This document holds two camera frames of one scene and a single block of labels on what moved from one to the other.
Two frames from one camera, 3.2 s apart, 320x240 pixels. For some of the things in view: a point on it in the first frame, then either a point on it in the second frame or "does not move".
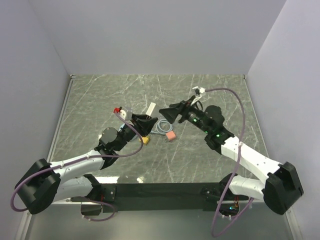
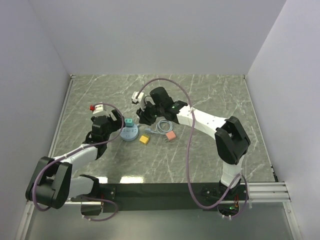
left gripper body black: [134, 119] → [113, 125]
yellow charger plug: [145, 139] does not move
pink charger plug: [171, 135] does not move
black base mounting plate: [150, 198] does not move
